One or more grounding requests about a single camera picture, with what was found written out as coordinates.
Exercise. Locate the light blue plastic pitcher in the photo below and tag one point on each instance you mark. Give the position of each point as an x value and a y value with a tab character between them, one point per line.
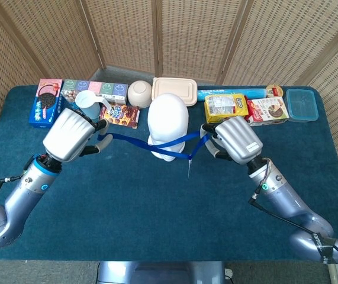
86	102

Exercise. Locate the woven rattan folding screen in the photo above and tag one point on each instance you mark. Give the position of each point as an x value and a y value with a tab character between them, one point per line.
186	29

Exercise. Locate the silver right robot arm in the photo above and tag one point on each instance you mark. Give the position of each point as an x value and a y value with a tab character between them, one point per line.
290	201

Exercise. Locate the white foam mannequin head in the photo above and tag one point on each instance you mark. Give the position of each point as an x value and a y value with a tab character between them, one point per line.
165	118

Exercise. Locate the grey robot torso base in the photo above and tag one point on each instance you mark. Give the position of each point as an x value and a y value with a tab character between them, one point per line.
157	273

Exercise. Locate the teal plastic food container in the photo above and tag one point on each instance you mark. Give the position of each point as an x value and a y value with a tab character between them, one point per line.
302	105

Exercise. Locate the light blue roll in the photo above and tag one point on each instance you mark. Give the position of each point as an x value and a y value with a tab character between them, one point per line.
245	91

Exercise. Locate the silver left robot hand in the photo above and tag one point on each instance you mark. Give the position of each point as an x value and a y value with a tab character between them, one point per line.
65	136

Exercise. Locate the blue table cloth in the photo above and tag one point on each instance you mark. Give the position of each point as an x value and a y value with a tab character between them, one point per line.
127	207

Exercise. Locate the yellow Lipo snack bag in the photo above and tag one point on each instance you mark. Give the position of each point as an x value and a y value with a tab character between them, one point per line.
225	106

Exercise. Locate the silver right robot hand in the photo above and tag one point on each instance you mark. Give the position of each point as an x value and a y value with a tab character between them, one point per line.
236	139

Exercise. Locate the beige lidded lunch box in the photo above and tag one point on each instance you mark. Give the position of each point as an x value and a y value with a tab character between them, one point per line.
171	87

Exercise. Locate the red white pie box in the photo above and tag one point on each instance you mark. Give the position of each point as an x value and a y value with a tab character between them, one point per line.
269	112

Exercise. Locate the beige bowl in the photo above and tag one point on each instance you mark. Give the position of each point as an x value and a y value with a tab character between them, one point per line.
139	93

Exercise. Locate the small cup yellow red lid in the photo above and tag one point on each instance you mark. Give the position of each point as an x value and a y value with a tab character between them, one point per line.
274	91

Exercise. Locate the blue Oreo cookie box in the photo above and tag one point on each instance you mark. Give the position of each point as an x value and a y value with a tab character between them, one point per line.
44	112

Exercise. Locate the brown Hello Panda box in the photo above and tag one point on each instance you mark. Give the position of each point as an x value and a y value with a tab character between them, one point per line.
124	115

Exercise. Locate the pastel smiley multipack box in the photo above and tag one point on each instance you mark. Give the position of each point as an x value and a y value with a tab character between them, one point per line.
109	88

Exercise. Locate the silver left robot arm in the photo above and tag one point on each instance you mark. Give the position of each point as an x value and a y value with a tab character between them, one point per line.
17	201

